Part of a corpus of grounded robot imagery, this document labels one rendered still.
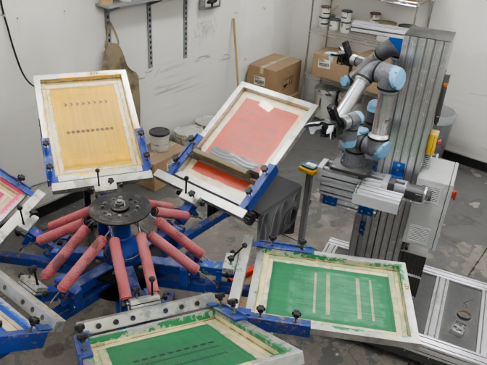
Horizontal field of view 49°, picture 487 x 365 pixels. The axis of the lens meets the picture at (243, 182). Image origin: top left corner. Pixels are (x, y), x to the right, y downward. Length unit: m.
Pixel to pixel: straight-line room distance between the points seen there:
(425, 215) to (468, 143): 3.15
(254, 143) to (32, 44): 2.07
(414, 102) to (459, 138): 3.35
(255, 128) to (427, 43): 1.09
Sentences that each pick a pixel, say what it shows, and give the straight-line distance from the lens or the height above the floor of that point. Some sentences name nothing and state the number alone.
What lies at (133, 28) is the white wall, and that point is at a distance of 5.15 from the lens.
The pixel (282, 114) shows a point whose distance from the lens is 3.35.
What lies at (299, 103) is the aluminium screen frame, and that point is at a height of 1.54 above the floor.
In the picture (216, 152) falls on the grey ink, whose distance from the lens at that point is 3.30.
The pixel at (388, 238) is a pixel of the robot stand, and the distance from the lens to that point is 3.66.
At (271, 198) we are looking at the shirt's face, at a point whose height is 0.95.
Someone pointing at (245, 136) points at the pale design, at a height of 1.34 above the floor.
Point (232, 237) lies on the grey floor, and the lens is 4.70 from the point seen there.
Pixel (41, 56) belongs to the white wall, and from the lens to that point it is 4.62.
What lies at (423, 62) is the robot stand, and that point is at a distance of 3.17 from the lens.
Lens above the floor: 2.73
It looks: 30 degrees down
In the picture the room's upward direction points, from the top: 4 degrees clockwise
